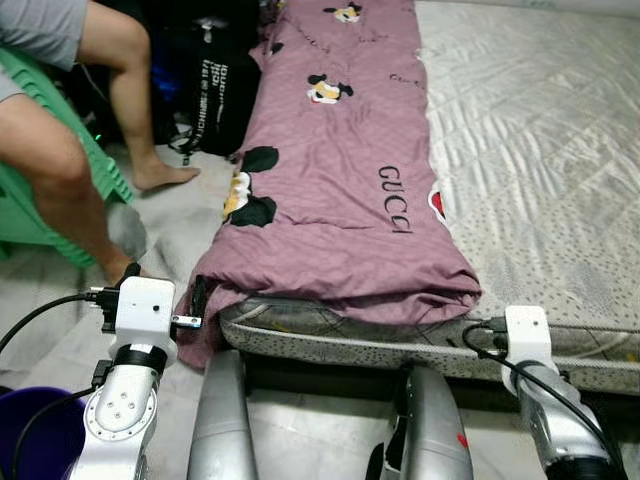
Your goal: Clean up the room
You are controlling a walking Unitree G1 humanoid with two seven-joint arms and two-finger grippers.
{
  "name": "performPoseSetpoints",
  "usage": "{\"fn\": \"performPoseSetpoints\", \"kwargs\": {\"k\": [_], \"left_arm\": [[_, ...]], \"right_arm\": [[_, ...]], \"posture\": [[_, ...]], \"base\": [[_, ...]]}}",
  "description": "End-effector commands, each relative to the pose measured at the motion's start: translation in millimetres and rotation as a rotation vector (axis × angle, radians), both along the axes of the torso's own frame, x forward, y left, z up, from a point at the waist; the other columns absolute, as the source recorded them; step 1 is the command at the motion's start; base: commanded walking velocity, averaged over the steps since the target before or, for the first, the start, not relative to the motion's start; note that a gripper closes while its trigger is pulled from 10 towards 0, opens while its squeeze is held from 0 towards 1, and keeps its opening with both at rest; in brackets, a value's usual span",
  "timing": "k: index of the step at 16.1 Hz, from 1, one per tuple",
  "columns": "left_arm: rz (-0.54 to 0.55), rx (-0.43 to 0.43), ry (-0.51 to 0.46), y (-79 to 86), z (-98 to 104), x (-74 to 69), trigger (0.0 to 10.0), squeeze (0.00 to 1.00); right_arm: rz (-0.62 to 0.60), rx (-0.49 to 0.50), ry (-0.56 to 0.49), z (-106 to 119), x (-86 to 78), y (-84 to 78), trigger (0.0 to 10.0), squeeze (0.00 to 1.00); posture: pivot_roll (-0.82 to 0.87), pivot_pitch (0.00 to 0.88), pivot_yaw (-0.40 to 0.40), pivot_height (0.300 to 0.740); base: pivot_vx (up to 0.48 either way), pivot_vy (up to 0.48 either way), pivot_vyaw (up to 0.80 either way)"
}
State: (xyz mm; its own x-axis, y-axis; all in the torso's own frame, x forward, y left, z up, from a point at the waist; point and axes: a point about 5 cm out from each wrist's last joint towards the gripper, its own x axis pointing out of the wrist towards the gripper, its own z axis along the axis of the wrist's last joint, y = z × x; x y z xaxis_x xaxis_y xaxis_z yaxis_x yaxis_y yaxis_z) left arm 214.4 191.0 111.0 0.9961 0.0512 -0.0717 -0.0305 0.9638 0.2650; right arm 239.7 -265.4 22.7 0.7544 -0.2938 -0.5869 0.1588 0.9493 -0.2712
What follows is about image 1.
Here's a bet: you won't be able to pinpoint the person grey shorts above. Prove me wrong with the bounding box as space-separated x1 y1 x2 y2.
0 0 89 101

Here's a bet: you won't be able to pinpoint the silver robot right leg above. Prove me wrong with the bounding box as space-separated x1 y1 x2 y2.
365 365 476 480

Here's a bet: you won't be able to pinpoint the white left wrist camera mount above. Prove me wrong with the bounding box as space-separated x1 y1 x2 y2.
115 277 178 349

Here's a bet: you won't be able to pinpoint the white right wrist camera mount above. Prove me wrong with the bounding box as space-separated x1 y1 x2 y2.
503 305 553 367

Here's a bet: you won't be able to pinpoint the person bare leg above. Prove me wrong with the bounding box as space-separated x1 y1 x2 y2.
78 0 201 191
0 95 143 286

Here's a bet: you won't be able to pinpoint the grey patterned quilted mattress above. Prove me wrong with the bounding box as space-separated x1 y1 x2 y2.
215 0 640 396

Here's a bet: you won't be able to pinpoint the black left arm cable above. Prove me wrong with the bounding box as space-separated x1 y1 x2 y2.
8 370 111 480

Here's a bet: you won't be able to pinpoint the purple cartoon print blanket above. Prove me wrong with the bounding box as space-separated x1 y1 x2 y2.
175 0 484 369

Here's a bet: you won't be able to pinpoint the silver robot leg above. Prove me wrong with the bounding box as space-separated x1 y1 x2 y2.
187 350 259 480
365 365 476 480

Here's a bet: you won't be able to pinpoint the silver robot left leg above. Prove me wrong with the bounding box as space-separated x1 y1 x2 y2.
187 350 259 480

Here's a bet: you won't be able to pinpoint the black left wrist camera cable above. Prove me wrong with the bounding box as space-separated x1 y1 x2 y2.
0 288 113 353

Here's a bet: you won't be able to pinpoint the green plastic chair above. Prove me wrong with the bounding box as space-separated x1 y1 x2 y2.
0 48 136 269

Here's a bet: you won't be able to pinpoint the purple plastic bucket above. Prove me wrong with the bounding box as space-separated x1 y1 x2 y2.
0 388 86 480

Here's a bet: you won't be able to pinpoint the black bag with white lettering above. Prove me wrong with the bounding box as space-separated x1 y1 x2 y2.
150 10 263 166

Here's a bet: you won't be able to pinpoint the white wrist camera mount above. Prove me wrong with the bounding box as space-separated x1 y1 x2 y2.
115 277 178 349
503 305 553 367

